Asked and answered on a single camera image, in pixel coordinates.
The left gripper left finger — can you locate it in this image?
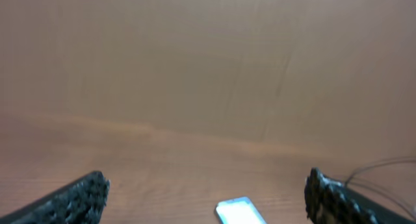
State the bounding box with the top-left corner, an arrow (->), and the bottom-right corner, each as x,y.
1,171 -> 111,224

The black charger cable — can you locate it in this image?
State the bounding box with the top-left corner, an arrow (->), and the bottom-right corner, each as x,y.
331,156 -> 416,218

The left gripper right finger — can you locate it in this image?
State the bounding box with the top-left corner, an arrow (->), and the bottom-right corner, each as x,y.
304,168 -> 415,224

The smartphone with blue screen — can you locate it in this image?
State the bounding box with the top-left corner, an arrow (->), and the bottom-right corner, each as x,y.
214,197 -> 266,224

